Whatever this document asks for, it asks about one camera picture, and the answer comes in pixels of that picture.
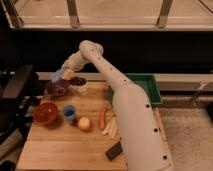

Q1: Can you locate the blue sponge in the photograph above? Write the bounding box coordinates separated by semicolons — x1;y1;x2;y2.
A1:
51;69;65;83

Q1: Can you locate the red bowl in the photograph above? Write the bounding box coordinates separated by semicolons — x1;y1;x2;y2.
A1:
33;102;59;126

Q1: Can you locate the purple bowl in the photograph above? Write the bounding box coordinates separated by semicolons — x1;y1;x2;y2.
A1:
45;80;69;97

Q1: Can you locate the orange carrot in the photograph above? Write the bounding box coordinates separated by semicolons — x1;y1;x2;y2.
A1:
99;108;107;130

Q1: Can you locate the yellow apple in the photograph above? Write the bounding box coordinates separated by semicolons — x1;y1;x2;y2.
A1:
77;117;91;131

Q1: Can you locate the black equipment stand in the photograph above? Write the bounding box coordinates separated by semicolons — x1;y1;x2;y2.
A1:
0;64;43;158

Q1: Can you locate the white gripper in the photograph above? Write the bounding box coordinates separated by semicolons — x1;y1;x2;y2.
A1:
62;51;88;80

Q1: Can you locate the blue cup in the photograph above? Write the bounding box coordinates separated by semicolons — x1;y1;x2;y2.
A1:
62;105;77;123

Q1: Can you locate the grey cleaver with black handle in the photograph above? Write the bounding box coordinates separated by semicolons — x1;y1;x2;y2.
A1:
105;142;123;161

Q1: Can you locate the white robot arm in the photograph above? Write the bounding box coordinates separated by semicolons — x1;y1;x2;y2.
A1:
62;40;173;171

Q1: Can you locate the green plastic tray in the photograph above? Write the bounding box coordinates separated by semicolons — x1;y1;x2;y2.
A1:
109;74;162;109

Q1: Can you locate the white cup with dark contents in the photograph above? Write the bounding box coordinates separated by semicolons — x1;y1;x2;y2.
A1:
70;77;87;94

